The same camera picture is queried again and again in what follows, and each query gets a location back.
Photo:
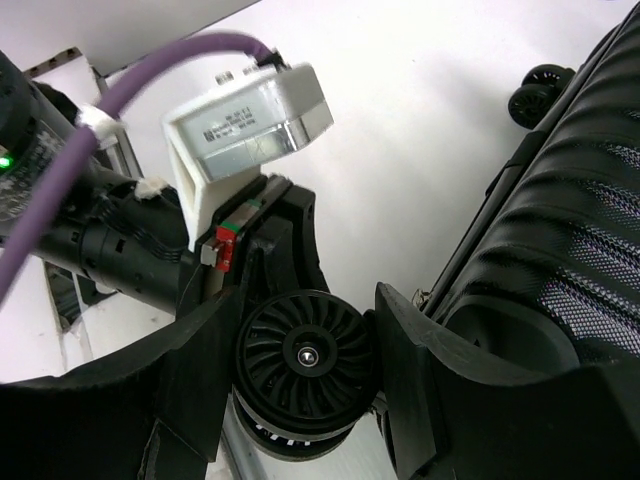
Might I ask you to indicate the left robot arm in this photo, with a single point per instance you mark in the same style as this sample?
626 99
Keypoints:
60 203

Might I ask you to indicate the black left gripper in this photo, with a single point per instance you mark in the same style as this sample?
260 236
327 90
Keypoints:
281 254

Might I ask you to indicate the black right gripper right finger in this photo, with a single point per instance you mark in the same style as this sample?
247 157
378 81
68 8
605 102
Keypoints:
458 412

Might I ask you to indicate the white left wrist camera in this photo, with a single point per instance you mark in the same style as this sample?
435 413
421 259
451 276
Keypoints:
219 141

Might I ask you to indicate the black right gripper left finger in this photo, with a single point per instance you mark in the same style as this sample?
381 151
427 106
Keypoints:
151 410

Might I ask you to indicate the black hard-shell suitcase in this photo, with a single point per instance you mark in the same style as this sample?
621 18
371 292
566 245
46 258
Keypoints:
546 277

